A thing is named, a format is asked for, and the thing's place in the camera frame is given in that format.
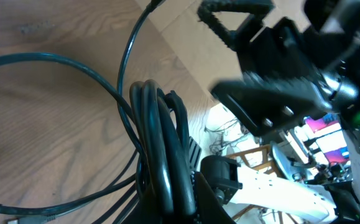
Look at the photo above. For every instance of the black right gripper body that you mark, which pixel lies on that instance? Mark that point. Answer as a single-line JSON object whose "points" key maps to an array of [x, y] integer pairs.
{"points": [[327, 53]]}

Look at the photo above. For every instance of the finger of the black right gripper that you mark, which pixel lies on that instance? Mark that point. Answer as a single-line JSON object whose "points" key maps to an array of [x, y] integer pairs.
{"points": [[235, 39], [263, 106]]}

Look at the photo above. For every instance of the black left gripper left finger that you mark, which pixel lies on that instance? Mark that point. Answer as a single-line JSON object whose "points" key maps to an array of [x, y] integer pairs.
{"points": [[146, 211]]}

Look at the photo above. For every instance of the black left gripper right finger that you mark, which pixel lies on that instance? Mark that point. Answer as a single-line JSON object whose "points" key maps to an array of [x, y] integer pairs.
{"points": [[208, 209]]}

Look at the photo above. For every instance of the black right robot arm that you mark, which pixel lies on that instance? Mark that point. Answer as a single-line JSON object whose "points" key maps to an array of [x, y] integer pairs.
{"points": [[346, 195]]}

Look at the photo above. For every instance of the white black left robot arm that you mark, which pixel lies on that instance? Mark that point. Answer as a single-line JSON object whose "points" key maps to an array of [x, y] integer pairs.
{"points": [[177, 195]]}

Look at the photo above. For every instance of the brown cardboard panel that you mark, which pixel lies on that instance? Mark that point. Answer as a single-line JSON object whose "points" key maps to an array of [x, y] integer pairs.
{"points": [[204, 55]]}

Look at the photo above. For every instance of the colourful monitor screen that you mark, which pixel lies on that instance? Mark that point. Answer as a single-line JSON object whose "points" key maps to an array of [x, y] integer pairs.
{"points": [[326, 135]]}

